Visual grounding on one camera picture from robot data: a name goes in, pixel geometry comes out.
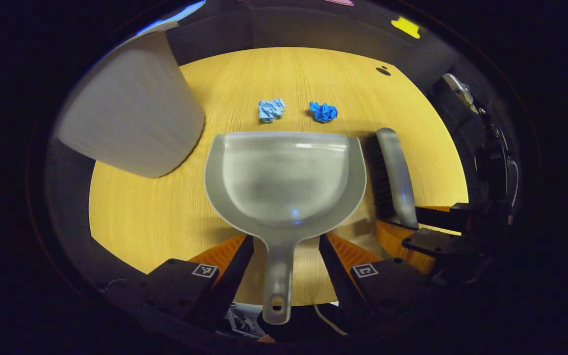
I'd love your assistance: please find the white plastic garbage bin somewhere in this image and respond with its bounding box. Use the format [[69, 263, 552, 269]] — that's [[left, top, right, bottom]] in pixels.
[[54, 30, 206, 178]]

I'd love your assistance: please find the printed paper sheet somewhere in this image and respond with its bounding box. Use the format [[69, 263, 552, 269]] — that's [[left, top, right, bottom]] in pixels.
[[224, 305, 265, 339]]

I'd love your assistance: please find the silver clamp device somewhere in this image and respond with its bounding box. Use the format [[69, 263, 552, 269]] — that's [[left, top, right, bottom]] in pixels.
[[442, 72, 478, 115]]

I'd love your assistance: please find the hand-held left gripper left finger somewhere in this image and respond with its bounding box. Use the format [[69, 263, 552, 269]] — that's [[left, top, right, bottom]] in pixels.
[[115, 234, 255, 331]]

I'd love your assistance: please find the grey translucent dustpan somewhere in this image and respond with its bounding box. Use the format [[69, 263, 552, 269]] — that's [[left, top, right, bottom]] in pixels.
[[204, 131, 368, 326]]

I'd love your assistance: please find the dark blue paper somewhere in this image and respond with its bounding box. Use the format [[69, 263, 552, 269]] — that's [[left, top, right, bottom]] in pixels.
[[308, 101, 339, 123]]

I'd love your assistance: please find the black tripod stand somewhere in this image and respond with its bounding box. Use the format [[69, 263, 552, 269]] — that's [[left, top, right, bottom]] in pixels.
[[473, 109, 519, 203]]

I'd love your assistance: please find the light blue paper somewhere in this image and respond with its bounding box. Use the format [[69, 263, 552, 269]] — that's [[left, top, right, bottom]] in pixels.
[[257, 98, 287, 123]]

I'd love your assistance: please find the white cable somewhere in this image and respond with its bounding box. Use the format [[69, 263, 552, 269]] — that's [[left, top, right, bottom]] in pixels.
[[313, 303, 349, 337]]

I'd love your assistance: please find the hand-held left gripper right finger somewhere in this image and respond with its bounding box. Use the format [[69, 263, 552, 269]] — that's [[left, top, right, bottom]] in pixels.
[[319, 232, 433, 324]]

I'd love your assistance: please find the small grey broom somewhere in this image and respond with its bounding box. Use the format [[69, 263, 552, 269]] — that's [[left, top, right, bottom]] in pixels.
[[365, 127, 420, 231]]

